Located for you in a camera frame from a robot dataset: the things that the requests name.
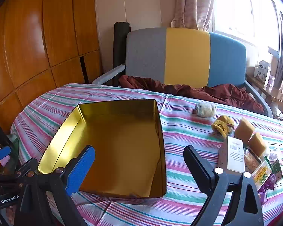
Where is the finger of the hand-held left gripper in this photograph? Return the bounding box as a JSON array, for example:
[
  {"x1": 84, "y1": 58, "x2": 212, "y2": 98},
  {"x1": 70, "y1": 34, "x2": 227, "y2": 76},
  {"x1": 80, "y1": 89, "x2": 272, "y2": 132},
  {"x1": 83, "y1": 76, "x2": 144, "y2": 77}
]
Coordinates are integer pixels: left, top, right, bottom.
[{"x1": 0, "y1": 146, "x2": 12, "y2": 163}]

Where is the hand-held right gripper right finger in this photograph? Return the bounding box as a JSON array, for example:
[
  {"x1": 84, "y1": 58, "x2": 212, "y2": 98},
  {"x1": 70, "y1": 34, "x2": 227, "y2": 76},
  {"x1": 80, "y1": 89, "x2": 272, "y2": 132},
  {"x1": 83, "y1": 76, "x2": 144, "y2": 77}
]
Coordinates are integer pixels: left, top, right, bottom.
[{"x1": 183, "y1": 145, "x2": 265, "y2": 226}]

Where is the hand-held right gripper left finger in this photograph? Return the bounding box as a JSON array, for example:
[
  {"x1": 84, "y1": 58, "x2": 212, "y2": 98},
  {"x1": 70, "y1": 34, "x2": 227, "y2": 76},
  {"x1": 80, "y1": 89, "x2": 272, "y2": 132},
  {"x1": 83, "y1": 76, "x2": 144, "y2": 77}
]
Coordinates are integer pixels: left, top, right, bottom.
[{"x1": 14, "y1": 145, "x2": 96, "y2": 226}]

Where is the gold tin box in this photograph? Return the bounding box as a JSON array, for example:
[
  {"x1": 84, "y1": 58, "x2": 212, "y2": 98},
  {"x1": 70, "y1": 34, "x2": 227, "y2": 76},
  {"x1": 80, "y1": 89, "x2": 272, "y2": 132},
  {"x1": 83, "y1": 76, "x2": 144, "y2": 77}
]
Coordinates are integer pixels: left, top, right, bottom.
[{"x1": 37, "y1": 99, "x2": 167, "y2": 205}]

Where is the green yellow snack packet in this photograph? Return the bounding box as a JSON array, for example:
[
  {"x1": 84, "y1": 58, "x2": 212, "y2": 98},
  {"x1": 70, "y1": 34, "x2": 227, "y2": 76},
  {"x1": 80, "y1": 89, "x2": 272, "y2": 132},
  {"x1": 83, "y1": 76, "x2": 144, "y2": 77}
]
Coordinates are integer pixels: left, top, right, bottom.
[{"x1": 251, "y1": 157, "x2": 274, "y2": 191}]

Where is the clear plastic ball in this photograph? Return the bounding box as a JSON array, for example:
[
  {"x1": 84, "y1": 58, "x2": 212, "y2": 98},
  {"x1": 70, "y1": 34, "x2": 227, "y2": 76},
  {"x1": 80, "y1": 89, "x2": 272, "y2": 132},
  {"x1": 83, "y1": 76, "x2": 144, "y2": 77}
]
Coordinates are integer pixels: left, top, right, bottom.
[{"x1": 269, "y1": 147, "x2": 281, "y2": 159}]

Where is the white carton box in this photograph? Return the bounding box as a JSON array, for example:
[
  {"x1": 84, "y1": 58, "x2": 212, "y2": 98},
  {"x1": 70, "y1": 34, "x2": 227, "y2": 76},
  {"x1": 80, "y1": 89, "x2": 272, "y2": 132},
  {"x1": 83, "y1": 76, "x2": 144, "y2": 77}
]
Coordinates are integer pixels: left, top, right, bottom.
[{"x1": 218, "y1": 135, "x2": 246, "y2": 175}]

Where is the striped tablecloth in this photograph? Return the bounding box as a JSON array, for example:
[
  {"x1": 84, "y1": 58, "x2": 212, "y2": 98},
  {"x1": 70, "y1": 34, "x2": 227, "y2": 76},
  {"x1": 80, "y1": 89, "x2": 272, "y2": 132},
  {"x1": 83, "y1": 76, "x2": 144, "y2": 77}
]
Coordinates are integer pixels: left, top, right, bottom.
[{"x1": 11, "y1": 83, "x2": 283, "y2": 226}]

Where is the clear packet of brown grains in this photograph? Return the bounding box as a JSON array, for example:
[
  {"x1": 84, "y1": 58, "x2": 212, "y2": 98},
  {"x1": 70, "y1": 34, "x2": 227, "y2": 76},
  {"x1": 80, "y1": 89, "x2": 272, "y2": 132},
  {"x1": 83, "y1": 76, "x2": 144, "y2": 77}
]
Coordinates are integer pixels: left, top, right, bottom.
[{"x1": 244, "y1": 147, "x2": 263, "y2": 173}]

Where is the purple snack packet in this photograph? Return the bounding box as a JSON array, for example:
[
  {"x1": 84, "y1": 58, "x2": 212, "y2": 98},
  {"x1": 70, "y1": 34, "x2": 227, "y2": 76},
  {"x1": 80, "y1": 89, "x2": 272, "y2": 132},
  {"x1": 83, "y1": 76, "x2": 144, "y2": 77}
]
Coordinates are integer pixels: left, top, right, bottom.
[{"x1": 257, "y1": 173, "x2": 276, "y2": 205}]

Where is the maroon cloth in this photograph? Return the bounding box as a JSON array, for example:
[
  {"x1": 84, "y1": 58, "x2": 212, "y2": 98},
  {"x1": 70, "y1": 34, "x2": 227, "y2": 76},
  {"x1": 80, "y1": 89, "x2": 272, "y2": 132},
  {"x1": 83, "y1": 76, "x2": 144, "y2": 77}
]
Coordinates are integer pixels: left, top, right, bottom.
[{"x1": 118, "y1": 75, "x2": 266, "y2": 113}]

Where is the small green packet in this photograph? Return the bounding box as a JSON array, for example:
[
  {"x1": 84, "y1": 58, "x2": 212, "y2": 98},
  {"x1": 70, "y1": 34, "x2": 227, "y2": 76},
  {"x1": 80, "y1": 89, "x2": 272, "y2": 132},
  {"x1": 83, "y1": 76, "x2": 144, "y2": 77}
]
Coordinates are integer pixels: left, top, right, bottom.
[{"x1": 270, "y1": 158, "x2": 283, "y2": 184}]

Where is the wooden side table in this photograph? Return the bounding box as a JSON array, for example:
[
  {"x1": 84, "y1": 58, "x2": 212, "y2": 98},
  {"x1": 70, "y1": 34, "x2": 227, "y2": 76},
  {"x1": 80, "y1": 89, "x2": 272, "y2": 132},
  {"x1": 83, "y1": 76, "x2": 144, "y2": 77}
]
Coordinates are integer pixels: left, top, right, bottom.
[{"x1": 246, "y1": 74, "x2": 283, "y2": 111}]

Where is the grey yellow blue sofa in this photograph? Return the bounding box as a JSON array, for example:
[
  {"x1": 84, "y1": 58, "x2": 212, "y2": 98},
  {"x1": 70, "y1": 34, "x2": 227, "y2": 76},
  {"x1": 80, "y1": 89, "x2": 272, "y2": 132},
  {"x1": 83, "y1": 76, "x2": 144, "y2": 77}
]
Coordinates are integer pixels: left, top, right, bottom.
[{"x1": 92, "y1": 27, "x2": 274, "y2": 118}]

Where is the white printed box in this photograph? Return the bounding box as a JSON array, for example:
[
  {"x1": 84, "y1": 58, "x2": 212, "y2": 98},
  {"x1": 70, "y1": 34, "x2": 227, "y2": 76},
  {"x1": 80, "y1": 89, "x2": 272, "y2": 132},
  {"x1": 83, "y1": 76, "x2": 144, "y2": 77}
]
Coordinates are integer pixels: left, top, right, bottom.
[{"x1": 253, "y1": 60, "x2": 271, "y2": 85}]

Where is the wooden wardrobe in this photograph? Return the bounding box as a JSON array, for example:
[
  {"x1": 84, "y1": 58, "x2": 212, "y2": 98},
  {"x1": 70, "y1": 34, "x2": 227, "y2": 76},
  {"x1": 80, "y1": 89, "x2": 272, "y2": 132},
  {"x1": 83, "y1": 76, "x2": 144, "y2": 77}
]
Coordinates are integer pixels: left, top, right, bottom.
[{"x1": 0, "y1": 0, "x2": 103, "y2": 134}]

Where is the black rolled mat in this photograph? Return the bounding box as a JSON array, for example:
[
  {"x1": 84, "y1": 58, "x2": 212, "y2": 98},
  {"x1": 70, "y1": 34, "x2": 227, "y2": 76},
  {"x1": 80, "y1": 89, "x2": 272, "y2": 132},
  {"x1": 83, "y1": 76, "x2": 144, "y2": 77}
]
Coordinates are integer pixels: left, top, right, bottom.
[{"x1": 112, "y1": 22, "x2": 131, "y2": 86}]

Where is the bright window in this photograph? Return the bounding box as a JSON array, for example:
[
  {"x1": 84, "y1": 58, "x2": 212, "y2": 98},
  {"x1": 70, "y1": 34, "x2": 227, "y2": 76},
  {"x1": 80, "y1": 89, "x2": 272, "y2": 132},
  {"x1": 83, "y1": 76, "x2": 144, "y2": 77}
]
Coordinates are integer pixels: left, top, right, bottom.
[{"x1": 212, "y1": 0, "x2": 282, "y2": 57}]

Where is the beige patterned curtain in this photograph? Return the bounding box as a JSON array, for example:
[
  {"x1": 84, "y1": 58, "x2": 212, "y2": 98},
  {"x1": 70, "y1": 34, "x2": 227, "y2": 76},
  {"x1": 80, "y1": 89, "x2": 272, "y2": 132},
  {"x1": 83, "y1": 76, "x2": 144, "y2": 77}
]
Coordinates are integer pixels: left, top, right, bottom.
[{"x1": 171, "y1": 0, "x2": 215, "y2": 31}]

